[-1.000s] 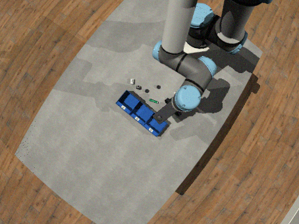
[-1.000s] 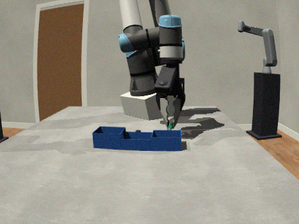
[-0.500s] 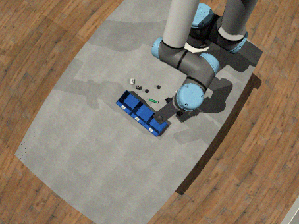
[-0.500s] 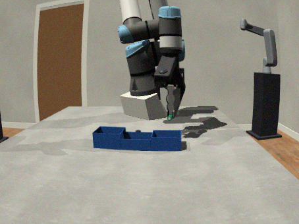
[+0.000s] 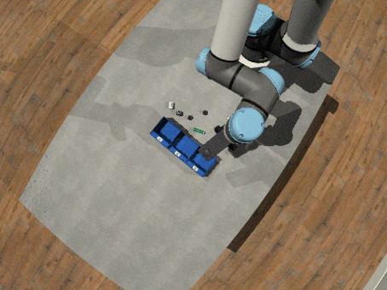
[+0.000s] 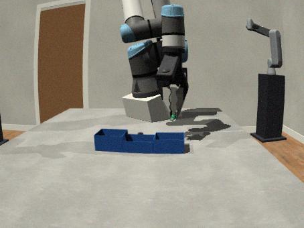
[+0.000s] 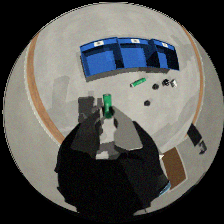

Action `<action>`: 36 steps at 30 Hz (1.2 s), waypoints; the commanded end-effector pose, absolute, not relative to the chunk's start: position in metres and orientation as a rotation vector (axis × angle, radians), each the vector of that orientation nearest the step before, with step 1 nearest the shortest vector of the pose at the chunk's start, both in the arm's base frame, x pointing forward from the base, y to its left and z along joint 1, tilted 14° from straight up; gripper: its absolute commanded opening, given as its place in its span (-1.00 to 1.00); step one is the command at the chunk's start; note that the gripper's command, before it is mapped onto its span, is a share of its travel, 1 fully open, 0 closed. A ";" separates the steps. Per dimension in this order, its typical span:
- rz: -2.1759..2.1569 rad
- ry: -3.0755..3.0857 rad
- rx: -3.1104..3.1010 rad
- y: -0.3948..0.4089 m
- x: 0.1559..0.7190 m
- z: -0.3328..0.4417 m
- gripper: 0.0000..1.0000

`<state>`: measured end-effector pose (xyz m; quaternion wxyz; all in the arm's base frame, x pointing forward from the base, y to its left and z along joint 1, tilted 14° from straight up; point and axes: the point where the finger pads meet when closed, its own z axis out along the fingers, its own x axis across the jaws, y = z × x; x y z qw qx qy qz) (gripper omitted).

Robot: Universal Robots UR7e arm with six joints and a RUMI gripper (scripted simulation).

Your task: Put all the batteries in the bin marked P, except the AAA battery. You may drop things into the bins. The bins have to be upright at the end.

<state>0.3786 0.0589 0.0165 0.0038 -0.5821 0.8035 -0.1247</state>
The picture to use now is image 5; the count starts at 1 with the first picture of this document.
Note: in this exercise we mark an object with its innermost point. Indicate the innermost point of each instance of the blue rack of bins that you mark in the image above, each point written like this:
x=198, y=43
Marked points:
x=182, y=146

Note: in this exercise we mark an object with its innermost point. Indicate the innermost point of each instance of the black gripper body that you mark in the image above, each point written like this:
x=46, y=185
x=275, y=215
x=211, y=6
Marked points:
x=231, y=145

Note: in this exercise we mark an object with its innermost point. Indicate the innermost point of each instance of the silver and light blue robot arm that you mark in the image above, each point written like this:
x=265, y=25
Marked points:
x=260, y=37

